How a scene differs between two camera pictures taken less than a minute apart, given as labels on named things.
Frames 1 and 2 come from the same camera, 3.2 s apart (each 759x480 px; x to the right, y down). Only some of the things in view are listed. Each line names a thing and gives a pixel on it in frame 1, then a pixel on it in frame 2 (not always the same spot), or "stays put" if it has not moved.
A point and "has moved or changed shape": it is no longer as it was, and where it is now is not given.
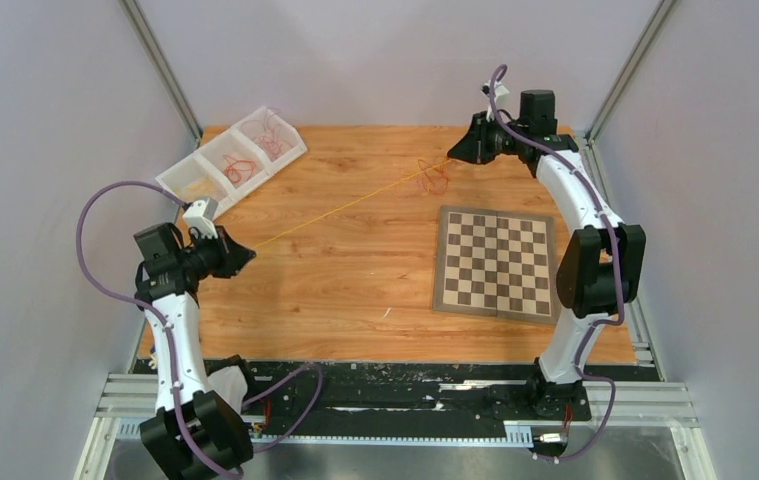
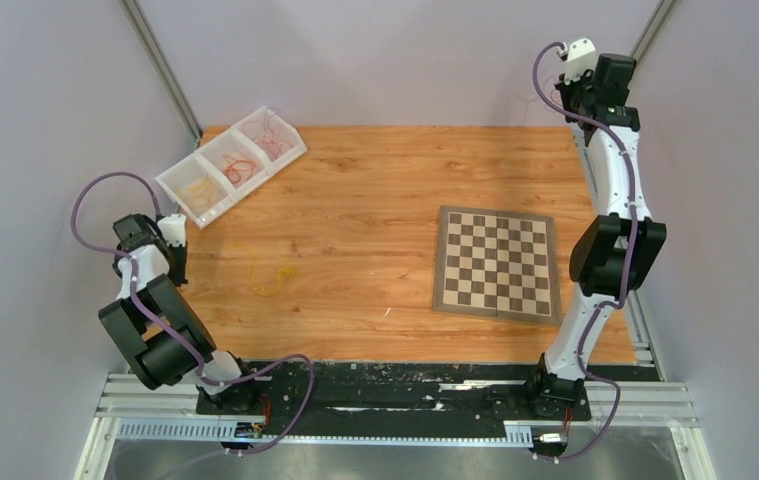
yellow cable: x=351 y=200 -> x=285 y=272
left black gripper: x=232 y=257 -> x=180 y=277
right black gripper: x=475 y=147 -> x=566 y=89
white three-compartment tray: x=225 y=166 stays put
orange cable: x=432 y=179 has moved or changed shape
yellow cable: x=207 y=186 stays put
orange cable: x=238 y=170 stays put
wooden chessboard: x=495 y=263 stays put
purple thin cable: x=268 y=140 stays put
